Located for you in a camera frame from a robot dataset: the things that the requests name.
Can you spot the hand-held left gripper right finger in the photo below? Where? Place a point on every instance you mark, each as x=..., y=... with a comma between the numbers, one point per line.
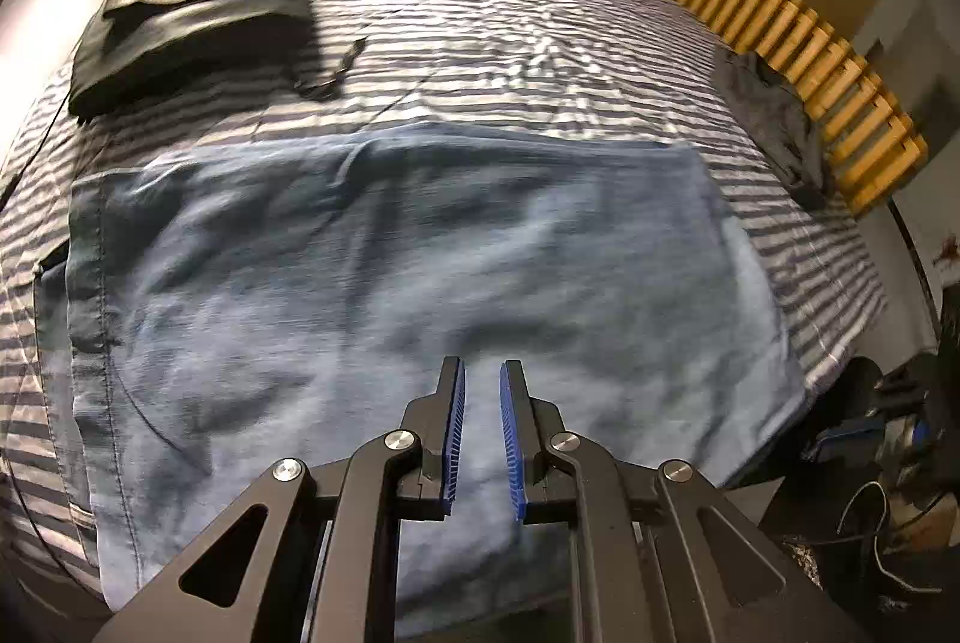
x=512, y=448

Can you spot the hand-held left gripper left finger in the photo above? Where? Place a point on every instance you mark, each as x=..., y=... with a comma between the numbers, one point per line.
x=454, y=448

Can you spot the light blue denim garment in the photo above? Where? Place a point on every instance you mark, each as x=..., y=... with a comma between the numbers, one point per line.
x=375, y=283

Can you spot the dark grey crumpled garment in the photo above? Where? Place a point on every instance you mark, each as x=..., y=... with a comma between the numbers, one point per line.
x=780, y=118

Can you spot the wooden slat railing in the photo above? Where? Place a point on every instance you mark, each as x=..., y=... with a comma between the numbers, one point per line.
x=772, y=39

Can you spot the dark folded garment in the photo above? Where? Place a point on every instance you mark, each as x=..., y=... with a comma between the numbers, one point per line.
x=187, y=42

